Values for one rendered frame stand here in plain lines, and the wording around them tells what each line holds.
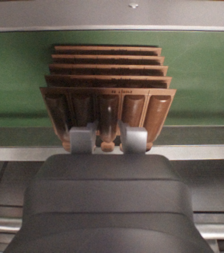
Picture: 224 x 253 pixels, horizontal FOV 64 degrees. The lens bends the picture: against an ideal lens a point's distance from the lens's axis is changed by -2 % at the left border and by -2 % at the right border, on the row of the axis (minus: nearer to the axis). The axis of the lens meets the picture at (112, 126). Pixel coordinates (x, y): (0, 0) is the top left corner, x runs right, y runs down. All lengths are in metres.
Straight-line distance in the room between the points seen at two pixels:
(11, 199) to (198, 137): 0.33
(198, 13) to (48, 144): 0.25
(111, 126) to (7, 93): 0.16
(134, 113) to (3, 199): 0.29
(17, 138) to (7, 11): 0.17
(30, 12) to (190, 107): 0.23
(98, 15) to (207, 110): 0.19
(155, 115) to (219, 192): 0.26
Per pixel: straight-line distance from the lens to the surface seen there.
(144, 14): 0.21
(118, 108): 0.15
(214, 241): 0.23
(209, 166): 0.40
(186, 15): 0.22
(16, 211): 0.37
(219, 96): 0.28
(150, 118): 0.16
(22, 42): 0.22
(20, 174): 0.39
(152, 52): 0.20
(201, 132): 0.32
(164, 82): 0.16
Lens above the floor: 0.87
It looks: 38 degrees down
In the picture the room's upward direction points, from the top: 178 degrees counter-clockwise
